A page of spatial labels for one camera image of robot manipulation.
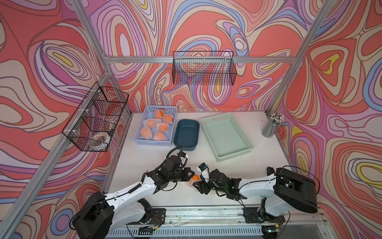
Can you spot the mint green perforated basket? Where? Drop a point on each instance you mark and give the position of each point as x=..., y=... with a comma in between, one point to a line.
x=225, y=136

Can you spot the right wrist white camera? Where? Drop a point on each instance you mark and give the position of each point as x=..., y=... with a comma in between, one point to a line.
x=203, y=167

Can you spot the black stapler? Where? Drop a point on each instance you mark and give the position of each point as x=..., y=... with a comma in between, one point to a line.
x=270, y=171

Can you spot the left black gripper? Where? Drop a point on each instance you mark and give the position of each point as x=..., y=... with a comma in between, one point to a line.
x=186, y=171

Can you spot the tape roll in wire basket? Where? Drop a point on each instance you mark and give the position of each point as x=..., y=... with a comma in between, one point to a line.
x=99, y=139

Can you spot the lavender perforated plastic basket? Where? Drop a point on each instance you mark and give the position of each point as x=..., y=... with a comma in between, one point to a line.
x=149, y=113

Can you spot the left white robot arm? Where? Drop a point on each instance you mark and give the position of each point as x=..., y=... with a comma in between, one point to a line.
x=103, y=213

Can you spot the black wire basket back wall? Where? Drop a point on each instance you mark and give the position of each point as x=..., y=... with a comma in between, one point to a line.
x=213, y=68

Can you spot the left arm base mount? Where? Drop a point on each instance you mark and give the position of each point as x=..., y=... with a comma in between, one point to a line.
x=155, y=217

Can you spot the black wire basket wall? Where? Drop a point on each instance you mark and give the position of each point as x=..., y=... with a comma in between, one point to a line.
x=99, y=111
x=213, y=68

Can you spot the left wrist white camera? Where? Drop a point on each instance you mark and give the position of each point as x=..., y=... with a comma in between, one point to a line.
x=182, y=154

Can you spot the dark teal plastic tray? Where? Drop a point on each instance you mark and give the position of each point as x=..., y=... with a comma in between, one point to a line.
x=187, y=134

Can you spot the wrist white camera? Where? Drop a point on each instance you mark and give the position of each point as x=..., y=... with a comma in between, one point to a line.
x=182, y=154
x=203, y=167

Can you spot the metal cup of pencils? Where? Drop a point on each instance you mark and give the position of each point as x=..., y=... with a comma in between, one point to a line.
x=274, y=121

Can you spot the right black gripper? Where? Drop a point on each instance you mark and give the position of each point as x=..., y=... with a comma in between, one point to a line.
x=202, y=186

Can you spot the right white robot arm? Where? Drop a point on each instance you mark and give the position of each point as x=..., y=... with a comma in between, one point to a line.
x=281, y=190

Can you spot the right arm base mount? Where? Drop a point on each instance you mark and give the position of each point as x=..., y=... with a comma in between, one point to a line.
x=252, y=215

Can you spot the black wire basket left wall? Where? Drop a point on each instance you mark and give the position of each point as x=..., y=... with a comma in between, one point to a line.
x=99, y=111

